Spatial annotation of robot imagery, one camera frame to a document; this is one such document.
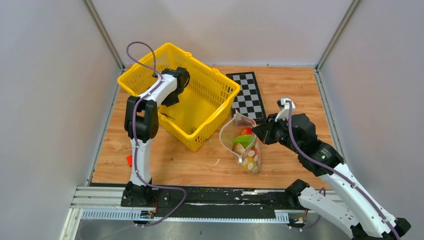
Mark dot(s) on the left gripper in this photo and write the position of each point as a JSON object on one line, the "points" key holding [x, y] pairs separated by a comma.
{"points": [[168, 103]]}

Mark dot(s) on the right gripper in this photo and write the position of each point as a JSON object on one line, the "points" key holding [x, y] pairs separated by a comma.
{"points": [[264, 130]]}

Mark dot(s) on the red apple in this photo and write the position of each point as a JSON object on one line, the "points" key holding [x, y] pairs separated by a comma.
{"points": [[246, 131]]}

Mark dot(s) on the green star fruit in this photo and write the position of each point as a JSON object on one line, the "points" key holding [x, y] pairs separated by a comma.
{"points": [[245, 140]]}

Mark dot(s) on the orange tangerine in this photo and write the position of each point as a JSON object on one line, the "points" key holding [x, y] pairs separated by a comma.
{"points": [[252, 152]]}

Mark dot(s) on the polka dot zip bag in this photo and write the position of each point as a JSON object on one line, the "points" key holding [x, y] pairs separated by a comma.
{"points": [[231, 130]]}

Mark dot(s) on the brown kiwi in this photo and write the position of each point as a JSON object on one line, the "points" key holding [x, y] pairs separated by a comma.
{"points": [[238, 148]]}

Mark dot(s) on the yellow plastic basket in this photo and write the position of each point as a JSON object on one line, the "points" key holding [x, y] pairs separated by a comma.
{"points": [[204, 104]]}

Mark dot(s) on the yellow lemon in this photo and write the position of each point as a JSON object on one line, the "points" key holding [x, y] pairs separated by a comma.
{"points": [[249, 165]]}

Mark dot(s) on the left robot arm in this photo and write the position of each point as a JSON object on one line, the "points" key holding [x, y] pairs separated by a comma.
{"points": [[141, 124]]}

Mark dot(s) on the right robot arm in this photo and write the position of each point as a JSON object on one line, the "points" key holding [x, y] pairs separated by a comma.
{"points": [[363, 218]]}

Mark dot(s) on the black white checkerboard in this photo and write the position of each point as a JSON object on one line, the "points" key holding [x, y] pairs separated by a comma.
{"points": [[248, 101]]}

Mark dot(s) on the small red chili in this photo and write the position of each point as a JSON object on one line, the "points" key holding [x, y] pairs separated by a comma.
{"points": [[167, 116]]}

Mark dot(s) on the orange plastic block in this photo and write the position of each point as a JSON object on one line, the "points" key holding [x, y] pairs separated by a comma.
{"points": [[129, 160]]}

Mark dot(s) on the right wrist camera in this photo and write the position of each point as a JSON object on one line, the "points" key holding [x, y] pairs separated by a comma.
{"points": [[284, 104]]}

